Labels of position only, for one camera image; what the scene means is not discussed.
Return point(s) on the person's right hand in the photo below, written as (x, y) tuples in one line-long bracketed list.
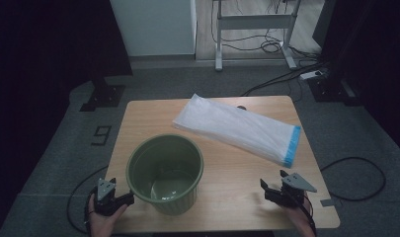
[(301, 219)]

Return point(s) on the grey tape piece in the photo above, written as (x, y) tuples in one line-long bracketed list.
[(327, 202)]

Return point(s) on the white trash bag blue band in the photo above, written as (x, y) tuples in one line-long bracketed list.
[(233, 128)]

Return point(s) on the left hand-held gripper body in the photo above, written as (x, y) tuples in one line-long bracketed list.
[(105, 191)]

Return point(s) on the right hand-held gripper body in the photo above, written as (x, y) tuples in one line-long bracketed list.
[(296, 182)]

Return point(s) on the person's left hand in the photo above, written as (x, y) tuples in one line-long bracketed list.
[(100, 225)]

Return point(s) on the white power strip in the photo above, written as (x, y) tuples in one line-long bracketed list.
[(310, 75)]

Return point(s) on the black stand base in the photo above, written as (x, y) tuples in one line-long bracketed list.
[(329, 92), (105, 95)]

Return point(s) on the dark curtain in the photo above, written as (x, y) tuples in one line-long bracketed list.
[(368, 49), (39, 65)]

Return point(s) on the white cabinet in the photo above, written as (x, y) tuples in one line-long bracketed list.
[(154, 26)]

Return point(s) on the white metal desk frame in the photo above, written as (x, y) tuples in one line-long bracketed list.
[(253, 21)]

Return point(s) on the round black table grommet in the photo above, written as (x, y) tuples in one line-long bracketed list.
[(241, 107)]

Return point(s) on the green plastic trash bin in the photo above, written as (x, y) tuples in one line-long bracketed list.
[(164, 194)]

